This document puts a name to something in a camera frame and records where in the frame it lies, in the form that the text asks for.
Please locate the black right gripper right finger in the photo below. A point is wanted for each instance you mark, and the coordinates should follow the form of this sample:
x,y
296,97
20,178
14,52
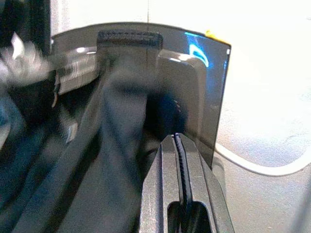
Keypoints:
x,y
201,179

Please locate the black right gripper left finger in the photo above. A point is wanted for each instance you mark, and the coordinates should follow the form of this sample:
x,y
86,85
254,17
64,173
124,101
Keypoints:
x,y
158,182

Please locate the dark cloth garment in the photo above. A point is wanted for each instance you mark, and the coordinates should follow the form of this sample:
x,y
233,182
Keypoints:
x,y
116,121

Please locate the yellow sticker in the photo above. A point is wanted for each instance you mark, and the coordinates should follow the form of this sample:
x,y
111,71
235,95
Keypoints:
x,y
212,34

